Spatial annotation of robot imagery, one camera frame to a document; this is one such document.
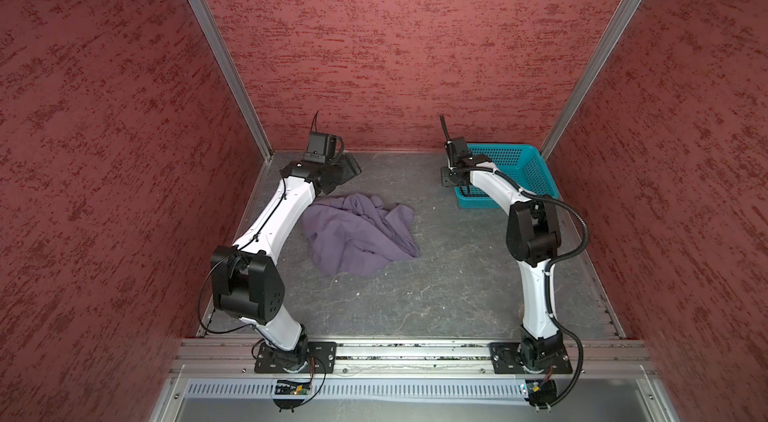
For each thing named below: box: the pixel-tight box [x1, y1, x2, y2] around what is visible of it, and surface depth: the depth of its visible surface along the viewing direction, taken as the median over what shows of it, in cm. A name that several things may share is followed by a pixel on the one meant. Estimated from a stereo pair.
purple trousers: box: [302, 194, 421, 276], surface depth 90 cm
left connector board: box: [274, 379, 311, 395], surface depth 73 cm
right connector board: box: [525, 379, 558, 407], surface depth 73 cm
